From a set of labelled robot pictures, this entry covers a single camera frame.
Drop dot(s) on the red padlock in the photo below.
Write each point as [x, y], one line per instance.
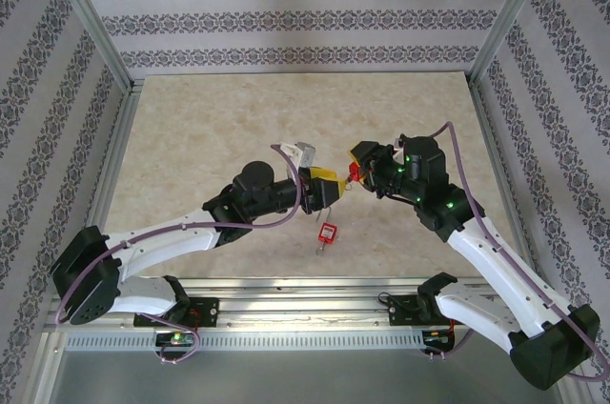
[353, 170]
[327, 232]

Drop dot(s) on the small metal key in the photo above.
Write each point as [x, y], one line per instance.
[349, 181]
[322, 248]

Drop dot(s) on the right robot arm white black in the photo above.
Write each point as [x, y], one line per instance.
[495, 270]

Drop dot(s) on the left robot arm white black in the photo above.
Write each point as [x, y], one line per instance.
[162, 244]

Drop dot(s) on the small circuit board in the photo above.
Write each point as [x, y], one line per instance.
[436, 337]
[176, 338]

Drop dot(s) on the grey metal panel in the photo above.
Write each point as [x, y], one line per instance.
[305, 380]

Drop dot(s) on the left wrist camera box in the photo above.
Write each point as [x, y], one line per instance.
[305, 152]

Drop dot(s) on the aluminium side rail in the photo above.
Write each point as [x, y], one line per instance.
[499, 161]
[113, 156]

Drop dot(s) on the ribbed aluminium base rail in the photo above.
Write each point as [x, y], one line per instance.
[305, 309]

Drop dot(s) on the aluminium frame post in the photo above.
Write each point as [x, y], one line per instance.
[90, 18]
[512, 8]

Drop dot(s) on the aluminium frame bar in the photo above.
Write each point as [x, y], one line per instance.
[47, 366]

